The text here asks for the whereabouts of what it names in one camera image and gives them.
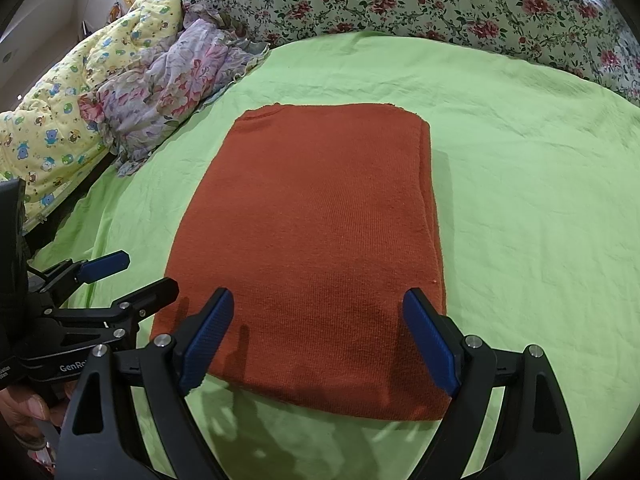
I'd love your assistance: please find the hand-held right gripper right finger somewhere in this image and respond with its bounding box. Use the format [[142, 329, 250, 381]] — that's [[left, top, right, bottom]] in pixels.
[[402, 287, 583, 480]]

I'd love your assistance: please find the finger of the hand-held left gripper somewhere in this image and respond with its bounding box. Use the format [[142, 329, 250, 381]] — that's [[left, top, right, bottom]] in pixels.
[[27, 250, 132, 307], [42, 277, 180, 343]]

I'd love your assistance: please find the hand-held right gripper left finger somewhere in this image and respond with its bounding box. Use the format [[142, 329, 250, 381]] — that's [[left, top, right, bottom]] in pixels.
[[52, 287, 236, 480]]

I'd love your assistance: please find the orange knit sweater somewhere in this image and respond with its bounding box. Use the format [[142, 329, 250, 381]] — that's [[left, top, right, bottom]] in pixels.
[[150, 102, 447, 422]]

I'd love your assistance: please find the person's left hand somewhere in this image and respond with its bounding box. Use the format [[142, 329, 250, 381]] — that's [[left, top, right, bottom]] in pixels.
[[0, 387, 68, 463]]

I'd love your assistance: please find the light green bed sheet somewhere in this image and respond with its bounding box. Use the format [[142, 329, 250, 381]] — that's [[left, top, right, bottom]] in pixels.
[[30, 30, 640, 480]]

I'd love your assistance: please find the yellow animal print quilt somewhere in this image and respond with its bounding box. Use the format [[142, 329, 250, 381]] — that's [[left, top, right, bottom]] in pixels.
[[0, 0, 191, 233]]

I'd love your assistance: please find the purple floral ruffled cloth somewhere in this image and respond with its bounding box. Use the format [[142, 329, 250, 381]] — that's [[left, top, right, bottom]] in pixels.
[[77, 19, 271, 177]]

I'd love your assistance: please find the white red-flowered blanket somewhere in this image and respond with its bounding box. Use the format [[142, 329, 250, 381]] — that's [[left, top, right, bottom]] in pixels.
[[180, 0, 640, 106]]

